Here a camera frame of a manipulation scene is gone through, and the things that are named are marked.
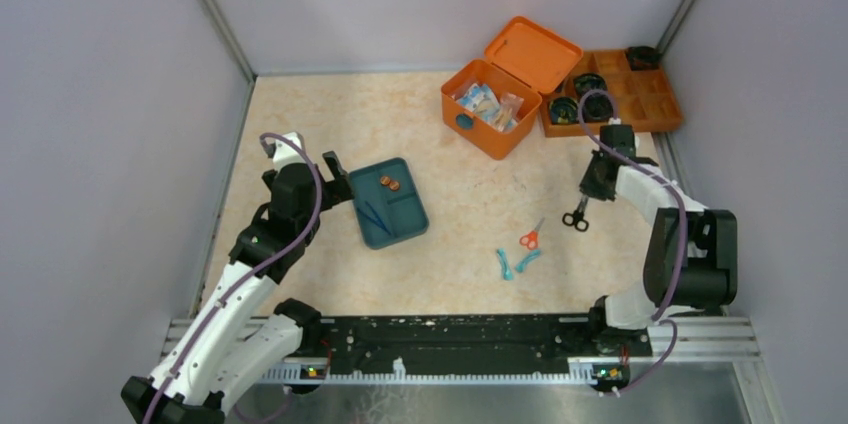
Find black handled scissors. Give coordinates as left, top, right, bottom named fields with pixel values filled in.
left=562, top=195, right=589, bottom=232

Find teal divided tray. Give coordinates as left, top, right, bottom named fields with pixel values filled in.
left=350, top=157, right=429, bottom=250

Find blue tweezers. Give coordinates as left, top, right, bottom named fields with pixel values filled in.
left=356, top=201, right=392, bottom=236

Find blue white packet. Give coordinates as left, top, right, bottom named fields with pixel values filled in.
left=458, top=83, right=501, bottom=126

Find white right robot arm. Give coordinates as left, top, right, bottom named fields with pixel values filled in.
left=574, top=124, right=738, bottom=340

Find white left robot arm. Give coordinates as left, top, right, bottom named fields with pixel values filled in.
left=121, top=132, right=353, bottom=423

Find orange medicine box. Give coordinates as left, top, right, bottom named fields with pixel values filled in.
left=441, top=16, right=584, bottom=160

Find black tape roll right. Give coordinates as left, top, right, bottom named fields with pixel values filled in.
left=583, top=94, right=614, bottom=123

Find black tape roll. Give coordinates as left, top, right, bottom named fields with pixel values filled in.
left=573, top=73, right=608, bottom=99
left=583, top=94, right=614, bottom=123
left=548, top=96, right=579, bottom=125

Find black tape roll left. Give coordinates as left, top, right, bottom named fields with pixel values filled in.
left=548, top=96, right=579, bottom=125

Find orange compartment tray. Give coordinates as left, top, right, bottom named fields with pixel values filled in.
left=540, top=49, right=684, bottom=138

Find orange small scissors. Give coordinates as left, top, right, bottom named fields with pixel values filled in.
left=519, top=218, right=545, bottom=251

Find black tape roll upper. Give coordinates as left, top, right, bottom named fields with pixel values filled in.
left=573, top=73, right=608, bottom=99

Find teal clip right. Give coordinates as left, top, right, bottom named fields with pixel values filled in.
left=514, top=249, right=542, bottom=273

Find teal clip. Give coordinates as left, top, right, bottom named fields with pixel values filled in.
left=496, top=248, right=514, bottom=281
left=514, top=249, right=542, bottom=273

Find teal clip left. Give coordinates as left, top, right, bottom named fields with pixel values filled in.
left=496, top=248, right=514, bottom=281

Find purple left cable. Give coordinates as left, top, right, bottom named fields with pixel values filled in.
left=142, top=132, right=325, bottom=424

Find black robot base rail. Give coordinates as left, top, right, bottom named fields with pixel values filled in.
left=260, top=310, right=652, bottom=393

